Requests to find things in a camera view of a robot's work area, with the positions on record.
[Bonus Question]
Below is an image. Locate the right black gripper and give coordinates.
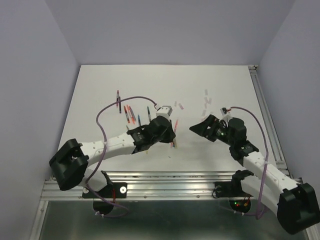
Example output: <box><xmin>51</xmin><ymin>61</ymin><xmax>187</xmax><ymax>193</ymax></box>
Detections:
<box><xmin>188</xmin><ymin>114</ymin><xmax>234</xmax><ymax>146</ymax></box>

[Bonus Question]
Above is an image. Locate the dark green pen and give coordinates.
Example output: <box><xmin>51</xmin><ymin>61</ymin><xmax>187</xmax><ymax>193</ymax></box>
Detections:
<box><xmin>147</xmin><ymin>106</ymin><xmax>152</xmax><ymax>122</ymax></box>

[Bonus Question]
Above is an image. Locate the purple pen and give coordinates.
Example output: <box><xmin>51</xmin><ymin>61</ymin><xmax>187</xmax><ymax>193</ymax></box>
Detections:
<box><xmin>118</xmin><ymin>96</ymin><xmax>122</xmax><ymax>114</ymax></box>

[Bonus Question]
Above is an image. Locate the magenta pen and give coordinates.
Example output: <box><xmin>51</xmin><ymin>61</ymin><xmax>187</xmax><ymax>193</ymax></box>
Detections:
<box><xmin>116</xmin><ymin>90</ymin><xmax>120</xmax><ymax>108</ymax></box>

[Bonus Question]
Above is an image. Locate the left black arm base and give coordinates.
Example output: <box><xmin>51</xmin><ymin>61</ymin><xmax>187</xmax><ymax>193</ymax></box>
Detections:
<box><xmin>82</xmin><ymin>171</ymin><xmax>129</xmax><ymax>218</ymax></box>

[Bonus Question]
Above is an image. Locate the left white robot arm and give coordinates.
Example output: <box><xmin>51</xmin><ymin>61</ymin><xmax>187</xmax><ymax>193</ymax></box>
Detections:
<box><xmin>49</xmin><ymin>116</ymin><xmax>176</xmax><ymax>197</ymax></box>

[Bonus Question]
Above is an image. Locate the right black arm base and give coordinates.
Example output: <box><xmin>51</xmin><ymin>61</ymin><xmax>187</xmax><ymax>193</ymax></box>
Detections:
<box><xmin>211</xmin><ymin>170</ymin><xmax>254</xmax><ymax>216</ymax></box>

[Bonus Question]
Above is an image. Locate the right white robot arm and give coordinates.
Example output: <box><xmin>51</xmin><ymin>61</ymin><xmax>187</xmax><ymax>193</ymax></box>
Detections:
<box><xmin>189</xmin><ymin>115</ymin><xmax>320</xmax><ymax>235</ymax></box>

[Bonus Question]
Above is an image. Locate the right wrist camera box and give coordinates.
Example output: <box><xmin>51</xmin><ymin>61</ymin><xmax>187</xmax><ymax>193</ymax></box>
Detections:
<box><xmin>220</xmin><ymin>107</ymin><xmax>232</xmax><ymax>123</ymax></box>

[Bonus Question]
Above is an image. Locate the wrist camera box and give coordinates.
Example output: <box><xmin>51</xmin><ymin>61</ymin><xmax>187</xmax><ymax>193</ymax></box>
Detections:
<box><xmin>154</xmin><ymin>104</ymin><xmax>173</xmax><ymax>121</ymax></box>
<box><xmin>220</xmin><ymin>107</ymin><xmax>232</xmax><ymax>123</ymax></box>

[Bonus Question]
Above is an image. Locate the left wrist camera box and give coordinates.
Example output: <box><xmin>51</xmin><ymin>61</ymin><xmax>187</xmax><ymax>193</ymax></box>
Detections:
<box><xmin>154</xmin><ymin>104</ymin><xmax>173</xmax><ymax>121</ymax></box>

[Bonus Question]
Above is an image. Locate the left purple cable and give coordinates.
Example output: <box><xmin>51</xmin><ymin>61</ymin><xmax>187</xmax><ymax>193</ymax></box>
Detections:
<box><xmin>84</xmin><ymin>96</ymin><xmax>158</xmax><ymax>218</ymax></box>

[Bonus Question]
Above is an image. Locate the purple cable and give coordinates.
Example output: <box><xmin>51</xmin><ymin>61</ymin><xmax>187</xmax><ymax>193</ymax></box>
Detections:
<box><xmin>229</xmin><ymin>106</ymin><xmax>270</xmax><ymax>220</ymax></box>
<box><xmin>84</xmin><ymin>96</ymin><xmax>158</xmax><ymax>218</ymax></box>

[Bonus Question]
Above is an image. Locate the aluminium front rail frame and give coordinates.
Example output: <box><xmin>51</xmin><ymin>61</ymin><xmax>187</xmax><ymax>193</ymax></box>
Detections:
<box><xmin>39</xmin><ymin>169</ymin><xmax>308</xmax><ymax>201</ymax></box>

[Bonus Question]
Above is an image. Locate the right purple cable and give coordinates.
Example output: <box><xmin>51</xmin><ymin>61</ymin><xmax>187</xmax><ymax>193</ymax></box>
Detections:
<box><xmin>229</xmin><ymin>106</ymin><xmax>270</xmax><ymax>220</ymax></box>

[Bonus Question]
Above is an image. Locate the aluminium right side rail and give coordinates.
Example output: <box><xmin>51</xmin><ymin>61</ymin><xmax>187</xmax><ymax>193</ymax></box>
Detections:
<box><xmin>248</xmin><ymin>65</ymin><xmax>290</xmax><ymax>176</ymax></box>

